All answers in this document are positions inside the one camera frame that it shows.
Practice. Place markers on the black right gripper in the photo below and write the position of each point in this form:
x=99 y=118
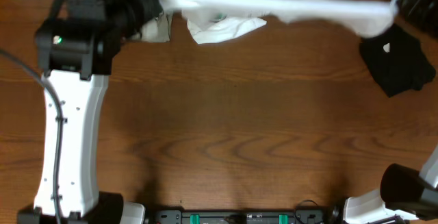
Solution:
x=415 y=9

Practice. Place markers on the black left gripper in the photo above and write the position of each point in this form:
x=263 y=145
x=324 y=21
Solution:
x=147 y=3

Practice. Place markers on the white printed t-shirt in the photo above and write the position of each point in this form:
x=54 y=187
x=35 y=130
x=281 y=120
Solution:
x=214 y=21

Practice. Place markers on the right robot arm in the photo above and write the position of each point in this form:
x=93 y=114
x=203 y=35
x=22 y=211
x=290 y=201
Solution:
x=404 y=195

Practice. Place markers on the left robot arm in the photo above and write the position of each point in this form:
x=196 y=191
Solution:
x=76 y=45

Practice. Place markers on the black garment right side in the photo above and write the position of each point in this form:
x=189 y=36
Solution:
x=396 y=61

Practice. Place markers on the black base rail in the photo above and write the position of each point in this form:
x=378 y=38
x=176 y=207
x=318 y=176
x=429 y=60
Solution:
x=302 y=216

